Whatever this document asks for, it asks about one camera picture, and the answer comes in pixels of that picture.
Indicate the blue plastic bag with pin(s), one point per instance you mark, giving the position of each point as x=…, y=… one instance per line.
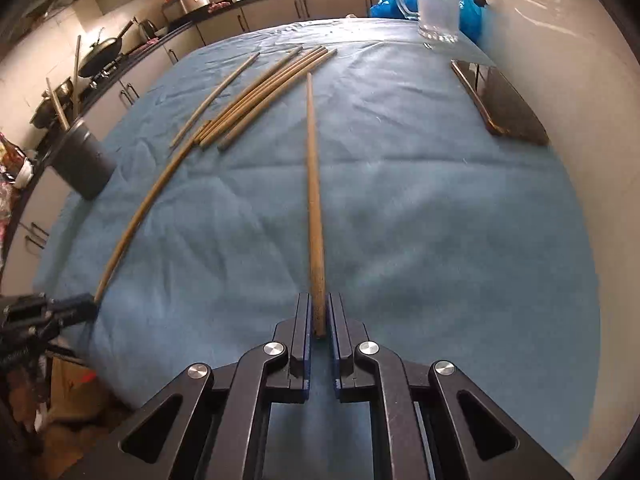
x=387, y=5

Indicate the blue tablecloth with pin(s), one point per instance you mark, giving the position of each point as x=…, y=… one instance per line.
x=425, y=210

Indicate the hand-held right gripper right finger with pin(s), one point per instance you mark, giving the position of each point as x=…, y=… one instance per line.
x=334, y=320

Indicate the cardboard box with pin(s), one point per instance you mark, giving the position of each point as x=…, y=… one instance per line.
x=77, y=382

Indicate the glass bottles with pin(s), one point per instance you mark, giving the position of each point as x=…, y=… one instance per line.
x=12, y=160

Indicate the metal kettle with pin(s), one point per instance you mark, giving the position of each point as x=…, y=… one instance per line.
x=146, y=29

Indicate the long brown wooden chopstick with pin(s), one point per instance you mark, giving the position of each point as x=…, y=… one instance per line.
x=140, y=212

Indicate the thick brown wooden chopstick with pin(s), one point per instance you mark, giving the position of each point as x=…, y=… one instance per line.
x=315, y=210

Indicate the dark grey chopstick holder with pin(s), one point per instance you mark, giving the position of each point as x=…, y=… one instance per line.
x=87, y=165

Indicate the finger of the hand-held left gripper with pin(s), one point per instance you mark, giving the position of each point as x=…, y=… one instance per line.
x=72, y=310

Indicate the black wok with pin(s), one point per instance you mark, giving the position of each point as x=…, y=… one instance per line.
x=102, y=52

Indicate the clear glass mug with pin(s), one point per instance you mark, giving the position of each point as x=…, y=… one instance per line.
x=440, y=10

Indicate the black pot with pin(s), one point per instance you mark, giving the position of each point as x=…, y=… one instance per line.
x=47, y=110

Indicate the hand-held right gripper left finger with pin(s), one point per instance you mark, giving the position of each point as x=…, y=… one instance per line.
x=306, y=320

